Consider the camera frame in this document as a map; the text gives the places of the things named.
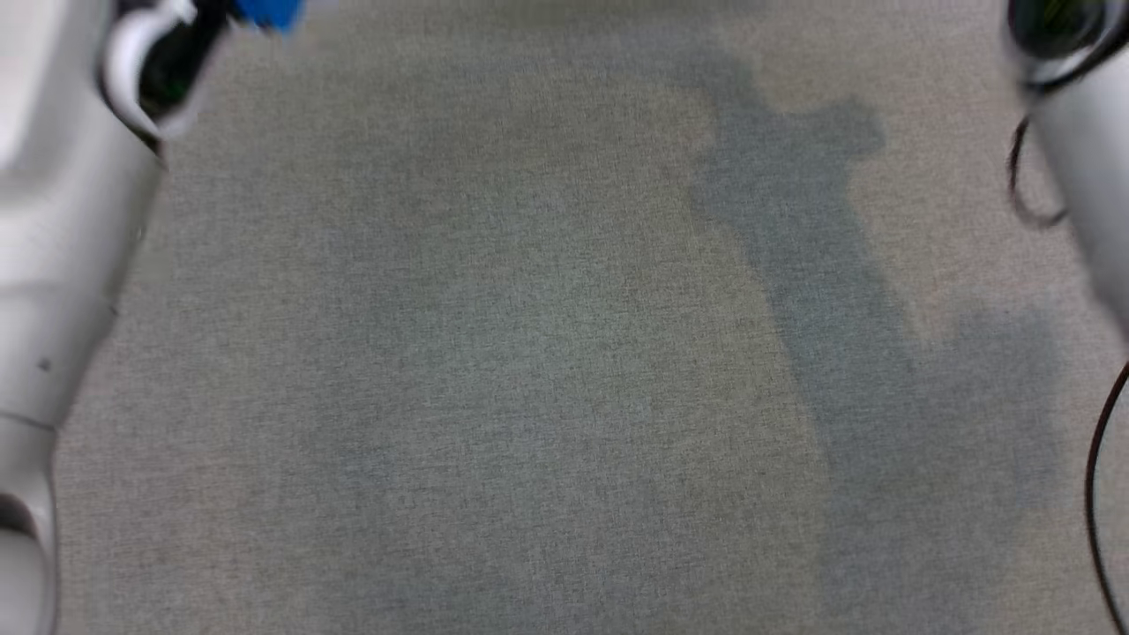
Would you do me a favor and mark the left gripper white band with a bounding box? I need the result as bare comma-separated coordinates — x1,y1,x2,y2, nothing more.
99,0,235,146

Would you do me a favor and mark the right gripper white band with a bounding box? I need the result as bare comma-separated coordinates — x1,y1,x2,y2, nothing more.
1004,0,1129,93

